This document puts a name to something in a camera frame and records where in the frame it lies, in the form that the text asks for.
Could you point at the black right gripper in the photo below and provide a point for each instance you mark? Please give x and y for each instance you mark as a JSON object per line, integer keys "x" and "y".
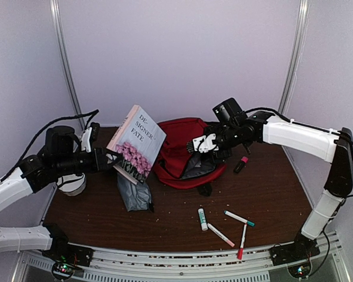
{"x": 222, "y": 157}

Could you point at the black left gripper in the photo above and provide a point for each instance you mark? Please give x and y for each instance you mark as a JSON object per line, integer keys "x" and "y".
{"x": 99, "y": 158}

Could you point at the flower cover book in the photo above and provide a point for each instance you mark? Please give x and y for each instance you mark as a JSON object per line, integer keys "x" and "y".
{"x": 138, "y": 140}

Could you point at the grey pencil pouch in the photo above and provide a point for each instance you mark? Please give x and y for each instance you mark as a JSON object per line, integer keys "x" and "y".
{"x": 136, "y": 197}

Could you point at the red backpack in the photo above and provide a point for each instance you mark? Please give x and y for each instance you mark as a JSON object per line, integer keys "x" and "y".
{"x": 175, "y": 166}

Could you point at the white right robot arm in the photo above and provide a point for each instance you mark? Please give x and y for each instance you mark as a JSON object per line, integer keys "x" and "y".
{"x": 265, "y": 125}

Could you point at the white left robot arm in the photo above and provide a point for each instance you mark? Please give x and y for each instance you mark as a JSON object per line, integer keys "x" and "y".
{"x": 67, "y": 151}

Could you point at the black pink highlighter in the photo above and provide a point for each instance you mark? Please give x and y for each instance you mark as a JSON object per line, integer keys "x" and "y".
{"x": 240, "y": 165}

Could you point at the scalloped white bowl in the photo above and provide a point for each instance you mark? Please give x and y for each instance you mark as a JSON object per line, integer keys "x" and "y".
{"x": 72, "y": 185}

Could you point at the white glue stick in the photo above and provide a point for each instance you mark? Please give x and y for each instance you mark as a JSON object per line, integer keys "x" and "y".
{"x": 202, "y": 219}

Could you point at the teal capped white marker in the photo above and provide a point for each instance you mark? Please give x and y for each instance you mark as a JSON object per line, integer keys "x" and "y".
{"x": 239, "y": 218}

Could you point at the pink capped white marker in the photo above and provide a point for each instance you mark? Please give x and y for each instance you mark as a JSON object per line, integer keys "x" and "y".
{"x": 221, "y": 235}

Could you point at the red capped white marker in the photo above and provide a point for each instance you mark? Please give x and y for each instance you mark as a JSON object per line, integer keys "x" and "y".
{"x": 241, "y": 248}

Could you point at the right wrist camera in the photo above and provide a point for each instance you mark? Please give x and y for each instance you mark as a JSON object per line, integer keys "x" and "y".
{"x": 202, "y": 144}

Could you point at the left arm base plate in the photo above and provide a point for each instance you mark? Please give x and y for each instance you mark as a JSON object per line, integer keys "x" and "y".
{"x": 72, "y": 254}

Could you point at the front aluminium rail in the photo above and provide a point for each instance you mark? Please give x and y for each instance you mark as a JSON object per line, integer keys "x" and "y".
{"x": 257, "y": 265}

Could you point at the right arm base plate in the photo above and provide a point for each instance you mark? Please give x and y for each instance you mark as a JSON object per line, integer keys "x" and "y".
{"x": 291, "y": 253}

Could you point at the right aluminium frame post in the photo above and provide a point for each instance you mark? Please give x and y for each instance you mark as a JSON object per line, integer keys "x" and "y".
{"x": 296, "y": 55}

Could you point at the aluminium frame post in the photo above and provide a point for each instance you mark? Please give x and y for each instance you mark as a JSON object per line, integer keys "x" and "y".
{"x": 57, "y": 21}
{"x": 296, "y": 55}

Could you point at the left aluminium frame post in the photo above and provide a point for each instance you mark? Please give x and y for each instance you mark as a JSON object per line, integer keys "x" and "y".
{"x": 57, "y": 21}

